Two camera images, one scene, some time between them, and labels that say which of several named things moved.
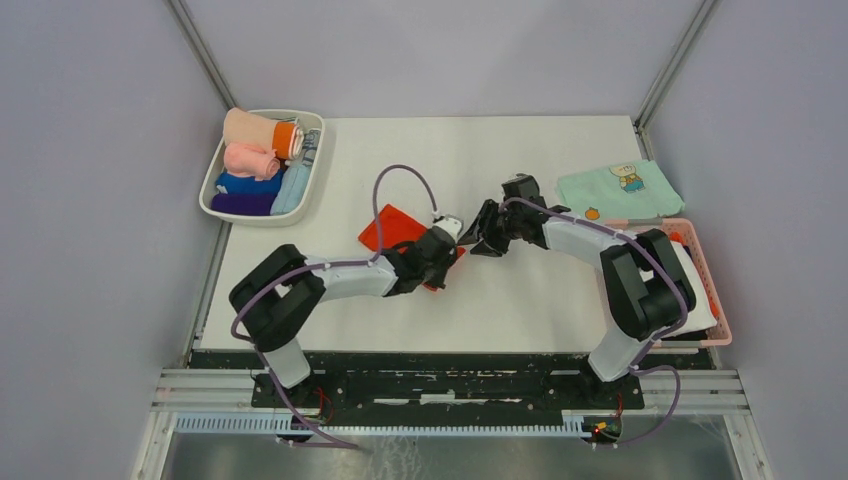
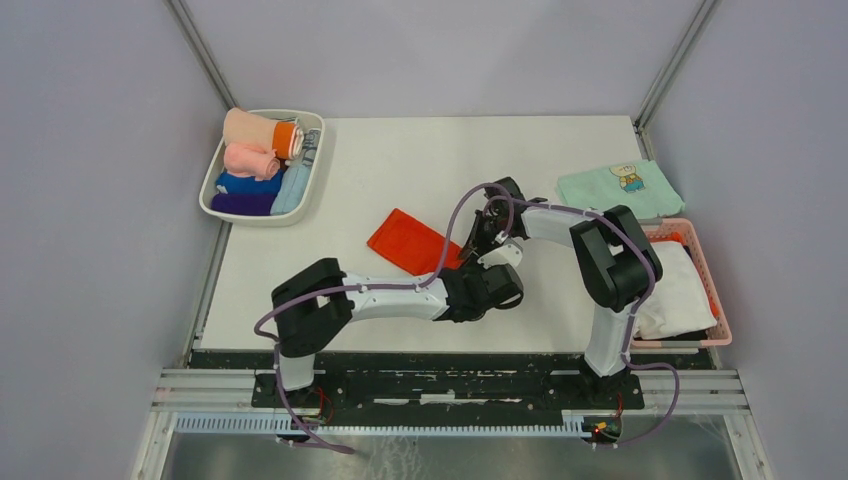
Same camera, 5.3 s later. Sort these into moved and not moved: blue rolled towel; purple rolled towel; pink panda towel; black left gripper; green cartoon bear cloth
Moved: black left gripper
Not moved: purple rolled towel; pink panda towel; green cartoon bear cloth; blue rolled towel
